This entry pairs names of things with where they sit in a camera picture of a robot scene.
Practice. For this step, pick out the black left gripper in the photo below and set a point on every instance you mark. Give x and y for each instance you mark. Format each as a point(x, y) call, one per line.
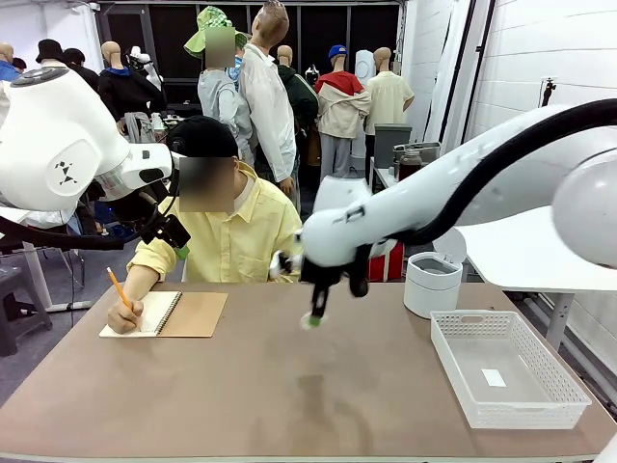
point(172, 234)

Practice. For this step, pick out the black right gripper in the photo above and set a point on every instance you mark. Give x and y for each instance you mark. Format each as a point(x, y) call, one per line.
point(332, 270)

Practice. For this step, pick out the spiral notebook with brown cover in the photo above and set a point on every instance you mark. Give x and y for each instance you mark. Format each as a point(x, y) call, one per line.
point(193, 313)

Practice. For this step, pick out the yellow pencil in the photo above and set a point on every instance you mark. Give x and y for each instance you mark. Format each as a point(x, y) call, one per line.
point(118, 287)

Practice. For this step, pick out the person's right forearm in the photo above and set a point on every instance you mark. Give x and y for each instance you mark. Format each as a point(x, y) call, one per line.
point(140, 284)

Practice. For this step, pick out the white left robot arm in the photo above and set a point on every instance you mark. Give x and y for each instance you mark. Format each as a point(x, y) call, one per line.
point(53, 144)

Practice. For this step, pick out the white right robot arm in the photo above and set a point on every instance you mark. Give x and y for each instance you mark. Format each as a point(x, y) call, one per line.
point(434, 193)

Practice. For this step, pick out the person's right hand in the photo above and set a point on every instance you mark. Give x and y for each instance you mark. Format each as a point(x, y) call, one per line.
point(124, 318)

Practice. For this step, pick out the person in yellow shirt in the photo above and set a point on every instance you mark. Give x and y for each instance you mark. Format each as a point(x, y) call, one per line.
point(231, 241)

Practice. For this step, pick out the red box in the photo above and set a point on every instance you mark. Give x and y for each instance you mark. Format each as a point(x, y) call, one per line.
point(385, 260)

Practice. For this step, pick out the white trash bin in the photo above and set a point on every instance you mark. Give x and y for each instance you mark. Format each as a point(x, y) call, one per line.
point(431, 284)

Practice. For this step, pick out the black cap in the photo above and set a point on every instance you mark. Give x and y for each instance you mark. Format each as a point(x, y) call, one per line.
point(202, 137)

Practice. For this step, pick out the jar of brown liquid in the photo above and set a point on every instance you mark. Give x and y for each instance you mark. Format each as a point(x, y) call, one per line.
point(410, 166)

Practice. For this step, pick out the mannequin with green hat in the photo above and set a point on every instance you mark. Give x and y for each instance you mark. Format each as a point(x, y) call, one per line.
point(219, 96)

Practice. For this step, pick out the tall mannequin in white shirt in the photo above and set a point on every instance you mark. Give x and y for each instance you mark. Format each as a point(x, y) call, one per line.
point(267, 106)

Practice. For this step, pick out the mannequin in black hoodie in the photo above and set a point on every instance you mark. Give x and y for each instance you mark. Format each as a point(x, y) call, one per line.
point(125, 91)

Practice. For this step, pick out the grey storage box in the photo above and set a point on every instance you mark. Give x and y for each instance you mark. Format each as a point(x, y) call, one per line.
point(393, 144)

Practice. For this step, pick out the grey step stool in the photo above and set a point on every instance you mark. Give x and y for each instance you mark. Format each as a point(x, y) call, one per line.
point(19, 308)

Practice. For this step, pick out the metal tray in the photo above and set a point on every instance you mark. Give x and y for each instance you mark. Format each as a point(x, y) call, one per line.
point(426, 148)

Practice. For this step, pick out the small white paper slip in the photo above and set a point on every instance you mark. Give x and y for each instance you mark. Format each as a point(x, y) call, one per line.
point(493, 378)

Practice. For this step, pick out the mannequin with blue cap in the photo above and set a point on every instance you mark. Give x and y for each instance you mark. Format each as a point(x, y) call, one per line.
point(340, 106)

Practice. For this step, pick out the mannequin in dark green jacket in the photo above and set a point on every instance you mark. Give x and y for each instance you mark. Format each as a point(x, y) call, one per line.
point(299, 96)

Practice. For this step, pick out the white side table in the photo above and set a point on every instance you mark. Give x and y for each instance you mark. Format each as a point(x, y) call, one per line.
point(520, 260)

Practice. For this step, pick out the white plastic basket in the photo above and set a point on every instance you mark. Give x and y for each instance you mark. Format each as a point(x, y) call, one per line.
point(511, 386)

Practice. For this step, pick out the mannequin in pale yellow shirt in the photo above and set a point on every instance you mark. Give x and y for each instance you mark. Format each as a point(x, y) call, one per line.
point(388, 101)

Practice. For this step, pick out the mannequin with black hair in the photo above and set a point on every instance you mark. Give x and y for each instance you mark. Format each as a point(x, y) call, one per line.
point(79, 65)

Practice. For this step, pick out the mannequin with black hat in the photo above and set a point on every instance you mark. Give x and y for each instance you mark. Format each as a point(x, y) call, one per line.
point(49, 52)

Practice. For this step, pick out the mannequin in blue top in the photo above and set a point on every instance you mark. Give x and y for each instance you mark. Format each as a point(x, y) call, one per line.
point(7, 62)

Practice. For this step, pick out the white table leg frame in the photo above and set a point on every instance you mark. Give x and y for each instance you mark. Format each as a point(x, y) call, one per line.
point(43, 284)

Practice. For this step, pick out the black wall tripod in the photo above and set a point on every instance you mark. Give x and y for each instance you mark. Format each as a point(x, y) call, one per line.
point(548, 91)

